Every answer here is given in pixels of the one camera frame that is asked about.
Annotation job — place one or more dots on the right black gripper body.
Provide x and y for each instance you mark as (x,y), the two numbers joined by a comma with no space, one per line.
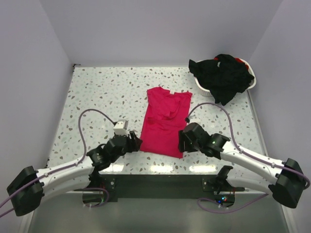
(193,146)

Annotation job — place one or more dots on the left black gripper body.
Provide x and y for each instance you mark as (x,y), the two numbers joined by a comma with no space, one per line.
(127,148)

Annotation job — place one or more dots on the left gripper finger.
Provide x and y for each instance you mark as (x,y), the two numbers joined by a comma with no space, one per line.
(136,143)
(133,136)

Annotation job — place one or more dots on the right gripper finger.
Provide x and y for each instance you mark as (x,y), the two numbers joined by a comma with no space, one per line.
(182,135)
(182,146)

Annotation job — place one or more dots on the pink t shirt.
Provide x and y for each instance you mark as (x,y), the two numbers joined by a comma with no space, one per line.
(164,118)

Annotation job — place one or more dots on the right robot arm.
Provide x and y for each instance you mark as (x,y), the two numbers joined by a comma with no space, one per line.
(284,180)

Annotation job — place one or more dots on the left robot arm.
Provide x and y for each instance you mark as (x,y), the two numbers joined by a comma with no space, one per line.
(31,186)

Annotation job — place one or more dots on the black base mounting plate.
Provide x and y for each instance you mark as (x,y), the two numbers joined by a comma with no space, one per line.
(113,187)

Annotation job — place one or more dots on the white laundry basket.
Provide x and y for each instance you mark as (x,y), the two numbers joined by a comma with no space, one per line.
(206,93)

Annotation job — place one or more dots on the black t shirt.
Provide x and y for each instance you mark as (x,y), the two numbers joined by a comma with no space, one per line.
(225,81)

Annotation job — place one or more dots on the red garment in basket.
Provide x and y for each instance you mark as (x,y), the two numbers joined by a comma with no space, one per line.
(237,59)

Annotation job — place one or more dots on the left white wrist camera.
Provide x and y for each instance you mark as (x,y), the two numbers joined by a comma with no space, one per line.
(120,127)

